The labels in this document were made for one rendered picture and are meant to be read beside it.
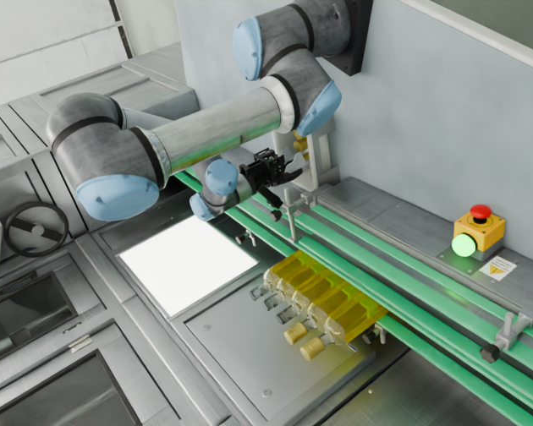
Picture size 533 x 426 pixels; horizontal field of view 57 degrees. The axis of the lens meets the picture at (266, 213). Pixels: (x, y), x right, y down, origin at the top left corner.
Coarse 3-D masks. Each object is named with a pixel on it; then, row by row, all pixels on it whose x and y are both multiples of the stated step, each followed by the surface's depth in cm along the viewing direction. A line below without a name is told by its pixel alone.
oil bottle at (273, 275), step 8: (288, 256) 130; (296, 256) 130; (304, 256) 129; (280, 264) 128; (288, 264) 128; (296, 264) 127; (272, 272) 126; (280, 272) 126; (288, 272) 125; (264, 280) 127; (272, 280) 124; (272, 288) 125
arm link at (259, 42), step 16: (256, 16) 99; (272, 16) 98; (288, 16) 98; (240, 32) 97; (256, 32) 95; (272, 32) 96; (288, 32) 97; (304, 32) 99; (240, 48) 99; (256, 48) 95; (272, 48) 96; (288, 48) 95; (304, 48) 97; (240, 64) 102; (256, 64) 96; (272, 64) 96
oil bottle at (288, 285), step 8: (304, 264) 126; (312, 264) 125; (320, 264) 125; (296, 272) 124; (304, 272) 123; (312, 272) 123; (320, 272) 123; (280, 280) 123; (288, 280) 122; (296, 280) 122; (304, 280) 121; (280, 288) 121; (288, 288) 120; (296, 288) 120; (288, 296) 120
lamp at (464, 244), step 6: (462, 234) 98; (468, 234) 97; (456, 240) 98; (462, 240) 97; (468, 240) 97; (474, 240) 97; (456, 246) 98; (462, 246) 97; (468, 246) 96; (474, 246) 97; (456, 252) 99; (462, 252) 97; (468, 252) 97
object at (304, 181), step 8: (272, 136) 140; (280, 136) 141; (288, 136) 142; (280, 144) 142; (288, 144) 143; (312, 144) 127; (280, 152) 143; (296, 152) 146; (304, 152) 144; (312, 152) 128; (312, 160) 129; (312, 168) 131; (304, 176) 142; (312, 176) 132; (296, 184) 142; (304, 184) 139; (312, 184) 138
